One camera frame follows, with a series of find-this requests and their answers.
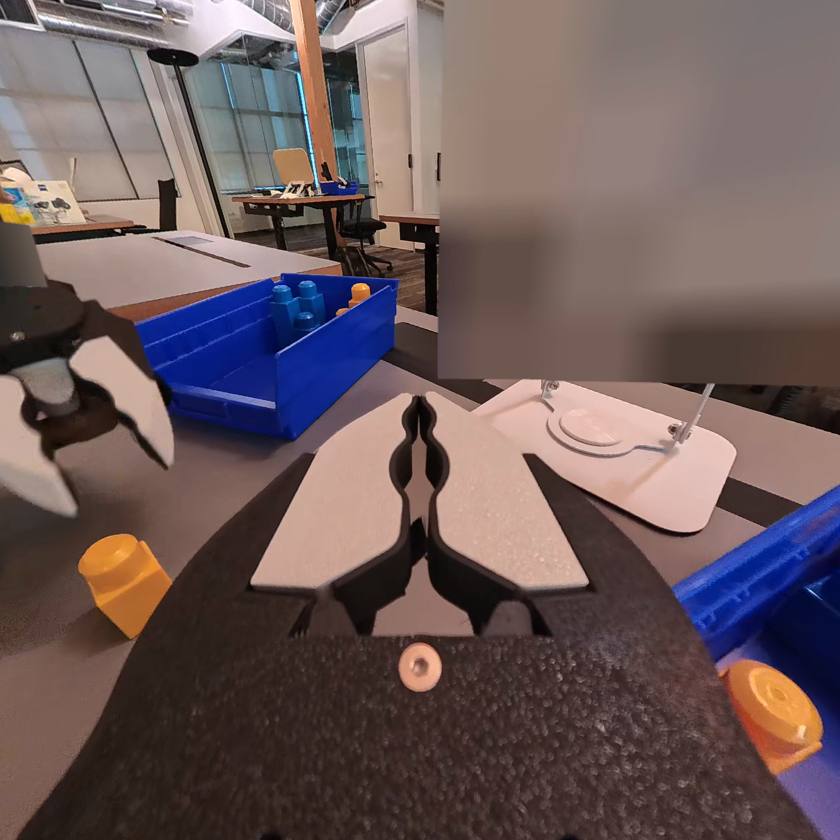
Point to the white door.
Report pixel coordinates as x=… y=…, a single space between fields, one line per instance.
x=387 y=118

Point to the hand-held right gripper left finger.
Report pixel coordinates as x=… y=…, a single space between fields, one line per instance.
x=334 y=518

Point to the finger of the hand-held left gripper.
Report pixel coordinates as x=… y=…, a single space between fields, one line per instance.
x=26 y=459
x=124 y=387

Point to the wooden document stand white base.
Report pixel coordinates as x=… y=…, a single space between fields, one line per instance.
x=290 y=167
x=630 y=479

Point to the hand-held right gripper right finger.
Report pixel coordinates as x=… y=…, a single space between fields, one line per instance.
x=505 y=518

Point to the wooden top office desk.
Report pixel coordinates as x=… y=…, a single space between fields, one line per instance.
x=410 y=223
x=295 y=199

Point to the blue plastic bin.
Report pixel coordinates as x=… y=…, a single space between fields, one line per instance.
x=754 y=577
x=338 y=189
x=216 y=367

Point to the blue two-stud mega block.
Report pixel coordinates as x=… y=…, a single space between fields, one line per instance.
x=282 y=315
x=307 y=331

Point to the black floor lamp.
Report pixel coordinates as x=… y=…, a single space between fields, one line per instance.
x=197 y=144

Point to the pile of yellow mega blocks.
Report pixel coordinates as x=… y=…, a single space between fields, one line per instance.
x=768 y=715

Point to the black office chair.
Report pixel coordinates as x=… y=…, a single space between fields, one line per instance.
x=361 y=229

